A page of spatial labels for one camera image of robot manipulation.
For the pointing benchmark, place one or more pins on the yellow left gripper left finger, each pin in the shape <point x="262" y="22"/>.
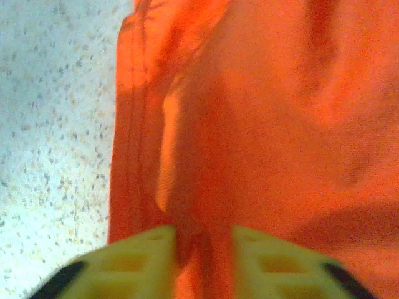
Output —
<point x="124" y="268"/>

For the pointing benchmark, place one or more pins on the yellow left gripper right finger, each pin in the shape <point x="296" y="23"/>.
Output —
<point x="280" y="271"/>

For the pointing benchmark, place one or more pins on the orange t-shirt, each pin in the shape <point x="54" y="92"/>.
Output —
<point x="249" y="124"/>

